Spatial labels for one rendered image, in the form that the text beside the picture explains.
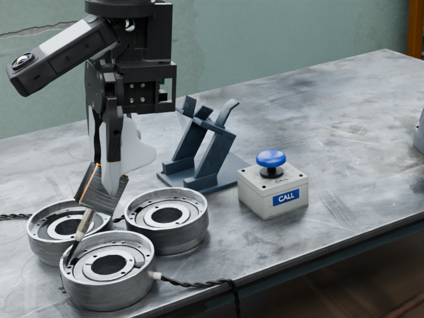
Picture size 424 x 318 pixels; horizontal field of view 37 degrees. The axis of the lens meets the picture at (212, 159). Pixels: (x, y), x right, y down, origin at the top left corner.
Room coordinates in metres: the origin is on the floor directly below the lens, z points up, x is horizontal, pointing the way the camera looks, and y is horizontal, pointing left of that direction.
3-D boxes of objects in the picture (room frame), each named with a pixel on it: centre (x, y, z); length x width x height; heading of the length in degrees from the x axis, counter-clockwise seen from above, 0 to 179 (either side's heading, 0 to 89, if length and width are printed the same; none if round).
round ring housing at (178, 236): (0.69, 0.06, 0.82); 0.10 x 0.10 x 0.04
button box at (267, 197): (0.75, -0.08, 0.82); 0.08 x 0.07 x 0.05; 114
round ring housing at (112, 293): (0.59, 0.13, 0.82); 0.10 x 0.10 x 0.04
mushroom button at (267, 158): (0.75, -0.08, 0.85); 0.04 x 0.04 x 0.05
